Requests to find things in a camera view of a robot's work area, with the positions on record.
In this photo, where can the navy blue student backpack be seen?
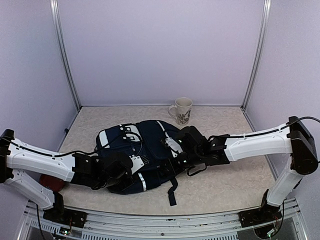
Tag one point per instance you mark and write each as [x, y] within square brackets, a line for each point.
[147, 140]

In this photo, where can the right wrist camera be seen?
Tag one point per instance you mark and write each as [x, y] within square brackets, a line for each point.
[173, 146]

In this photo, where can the beige patterned ceramic mug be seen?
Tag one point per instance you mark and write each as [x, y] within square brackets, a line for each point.
[181, 110]

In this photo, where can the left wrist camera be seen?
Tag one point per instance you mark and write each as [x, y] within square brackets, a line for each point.
[137, 163]

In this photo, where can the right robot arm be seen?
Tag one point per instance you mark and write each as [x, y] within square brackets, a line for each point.
[191, 148]

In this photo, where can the right aluminium frame post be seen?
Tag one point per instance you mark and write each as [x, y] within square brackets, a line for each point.
[258, 53]

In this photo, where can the left aluminium frame post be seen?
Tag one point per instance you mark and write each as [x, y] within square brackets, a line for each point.
[63, 53]

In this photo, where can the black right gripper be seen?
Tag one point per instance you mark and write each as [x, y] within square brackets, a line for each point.
[173, 170]

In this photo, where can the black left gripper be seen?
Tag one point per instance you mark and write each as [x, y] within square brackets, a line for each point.
[123, 186]

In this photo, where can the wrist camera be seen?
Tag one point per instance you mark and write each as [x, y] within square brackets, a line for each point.
[137, 163]
[173, 146]

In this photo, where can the aluminium frame post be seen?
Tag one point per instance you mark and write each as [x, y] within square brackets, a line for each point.
[258, 53]
[63, 53]

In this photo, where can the red floral round tin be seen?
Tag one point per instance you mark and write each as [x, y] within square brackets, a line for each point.
[51, 182]

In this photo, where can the front aluminium rail base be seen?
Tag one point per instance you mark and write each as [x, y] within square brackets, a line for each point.
[100, 225]

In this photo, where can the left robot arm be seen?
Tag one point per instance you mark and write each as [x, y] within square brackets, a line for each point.
[76, 167]

